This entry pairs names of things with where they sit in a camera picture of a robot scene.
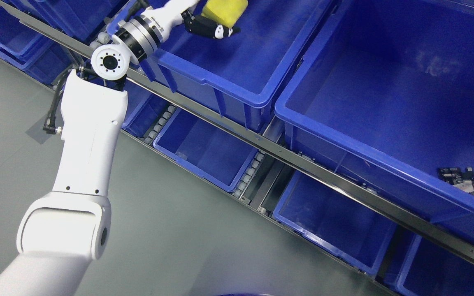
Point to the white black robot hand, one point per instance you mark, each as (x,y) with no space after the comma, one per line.
(181,12)

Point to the yellow foam block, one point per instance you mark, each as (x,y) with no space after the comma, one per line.
(224,12)

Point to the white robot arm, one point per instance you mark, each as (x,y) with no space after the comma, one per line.
(63,232)

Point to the blue bin upper middle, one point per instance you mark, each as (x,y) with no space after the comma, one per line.
(242,76)

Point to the blue bin lower middle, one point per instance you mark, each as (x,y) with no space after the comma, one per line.
(204,150)

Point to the steel roller shelf rack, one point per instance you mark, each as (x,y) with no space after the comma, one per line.
(303,164)

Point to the blue bins upper left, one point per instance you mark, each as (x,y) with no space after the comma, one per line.
(43,59)

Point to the large blue bin upper right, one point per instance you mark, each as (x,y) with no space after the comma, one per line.
(401,102)

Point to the blue bin lower right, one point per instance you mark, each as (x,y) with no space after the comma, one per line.
(339,225)

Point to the black circuit board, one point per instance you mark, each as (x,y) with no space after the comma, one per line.
(462,179)

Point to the blue bin bottom corner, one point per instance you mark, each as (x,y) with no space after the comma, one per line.
(426,269)

